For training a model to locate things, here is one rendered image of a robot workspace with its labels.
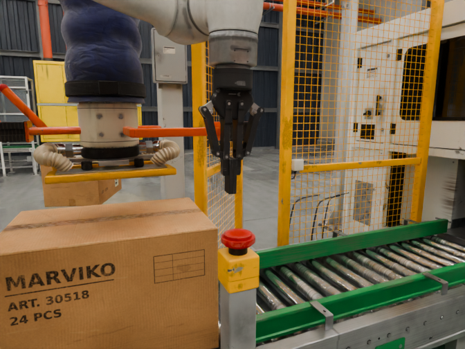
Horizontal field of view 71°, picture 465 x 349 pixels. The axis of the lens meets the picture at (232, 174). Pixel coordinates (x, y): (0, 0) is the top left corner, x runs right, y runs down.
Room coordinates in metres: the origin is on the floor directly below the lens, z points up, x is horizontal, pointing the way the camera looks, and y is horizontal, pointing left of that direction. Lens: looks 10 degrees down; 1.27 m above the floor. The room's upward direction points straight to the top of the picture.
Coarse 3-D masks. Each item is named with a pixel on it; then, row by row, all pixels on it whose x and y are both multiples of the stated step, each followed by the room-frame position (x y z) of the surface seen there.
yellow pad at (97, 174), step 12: (84, 168) 0.87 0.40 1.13; (96, 168) 0.90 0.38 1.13; (108, 168) 0.90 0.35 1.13; (120, 168) 0.90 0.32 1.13; (132, 168) 0.90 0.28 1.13; (144, 168) 0.91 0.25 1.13; (156, 168) 0.93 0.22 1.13; (168, 168) 0.93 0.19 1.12; (48, 180) 0.81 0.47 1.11; (60, 180) 0.82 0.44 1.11; (72, 180) 0.83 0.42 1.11; (84, 180) 0.84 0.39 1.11; (96, 180) 0.85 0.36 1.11
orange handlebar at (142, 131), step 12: (36, 132) 0.90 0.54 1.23; (48, 132) 0.91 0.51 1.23; (60, 132) 0.92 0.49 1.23; (72, 132) 0.94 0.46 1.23; (132, 132) 0.78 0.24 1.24; (144, 132) 0.78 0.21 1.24; (156, 132) 0.79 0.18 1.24; (168, 132) 0.80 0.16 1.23; (180, 132) 0.81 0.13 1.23; (192, 132) 0.83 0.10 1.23; (204, 132) 0.84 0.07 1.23; (216, 132) 0.85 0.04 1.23
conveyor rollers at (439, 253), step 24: (408, 240) 1.85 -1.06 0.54; (432, 240) 1.89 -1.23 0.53; (288, 264) 1.57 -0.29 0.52; (312, 264) 1.54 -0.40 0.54; (336, 264) 1.52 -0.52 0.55; (360, 264) 1.60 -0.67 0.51; (384, 264) 1.56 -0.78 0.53; (408, 264) 1.54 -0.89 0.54; (432, 264) 1.52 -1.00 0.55; (264, 288) 1.29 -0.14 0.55; (288, 288) 1.28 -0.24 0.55; (312, 288) 1.29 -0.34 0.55
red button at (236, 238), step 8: (224, 232) 0.63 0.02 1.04; (232, 232) 0.63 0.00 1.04; (240, 232) 0.63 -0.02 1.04; (248, 232) 0.63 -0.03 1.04; (224, 240) 0.61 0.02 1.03; (232, 240) 0.60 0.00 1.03; (240, 240) 0.60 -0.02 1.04; (248, 240) 0.60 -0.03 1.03; (232, 248) 0.60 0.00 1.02; (240, 248) 0.60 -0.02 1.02
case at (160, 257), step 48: (0, 240) 0.82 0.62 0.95; (48, 240) 0.82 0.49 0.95; (96, 240) 0.82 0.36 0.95; (144, 240) 0.85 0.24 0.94; (192, 240) 0.90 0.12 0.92; (0, 288) 0.74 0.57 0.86; (48, 288) 0.77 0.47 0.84; (96, 288) 0.81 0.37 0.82; (144, 288) 0.85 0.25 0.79; (192, 288) 0.90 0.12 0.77; (0, 336) 0.73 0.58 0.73; (48, 336) 0.77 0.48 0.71; (96, 336) 0.81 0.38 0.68; (144, 336) 0.85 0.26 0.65; (192, 336) 0.90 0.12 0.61
